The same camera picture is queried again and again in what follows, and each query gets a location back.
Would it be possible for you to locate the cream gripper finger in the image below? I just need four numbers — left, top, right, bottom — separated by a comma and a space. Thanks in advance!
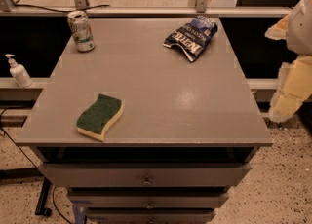
264, 15, 291, 40
268, 55, 312, 123

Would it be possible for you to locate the green and yellow sponge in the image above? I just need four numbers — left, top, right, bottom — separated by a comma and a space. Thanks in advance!
76, 94, 123, 141

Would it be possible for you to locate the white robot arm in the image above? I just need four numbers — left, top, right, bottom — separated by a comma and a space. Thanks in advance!
265, 0, 312, 123

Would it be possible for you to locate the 7up soda can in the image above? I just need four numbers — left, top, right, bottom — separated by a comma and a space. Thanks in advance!
67, 11, 95, 52

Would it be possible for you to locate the blue Kettle chip bag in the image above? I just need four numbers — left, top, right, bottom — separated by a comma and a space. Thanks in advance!
163, 16, 218, 62

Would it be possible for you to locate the grey drawer cabinet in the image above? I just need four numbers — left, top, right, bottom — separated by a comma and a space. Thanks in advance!
18, 18, 271, 224

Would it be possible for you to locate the top drawer knob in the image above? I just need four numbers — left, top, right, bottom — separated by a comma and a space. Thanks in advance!
142, 177, 152, 186

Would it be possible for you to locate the drawer knob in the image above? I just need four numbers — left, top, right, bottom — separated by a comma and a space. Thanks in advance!
142, 177, 152, 186
145, 203, 154, 209

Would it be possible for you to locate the middle drawer knob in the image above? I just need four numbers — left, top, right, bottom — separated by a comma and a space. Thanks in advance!
145, 203, 154, 209

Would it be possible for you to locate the white pump lotion bottle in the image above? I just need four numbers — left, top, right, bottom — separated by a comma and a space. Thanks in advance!
5, 54, 32, 88

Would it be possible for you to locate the black cable on rail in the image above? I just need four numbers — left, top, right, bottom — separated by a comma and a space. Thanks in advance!
13, 3, 111, 13

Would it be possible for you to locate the black floor cable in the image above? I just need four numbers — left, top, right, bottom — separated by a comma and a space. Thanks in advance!
0, 105, 74, 224

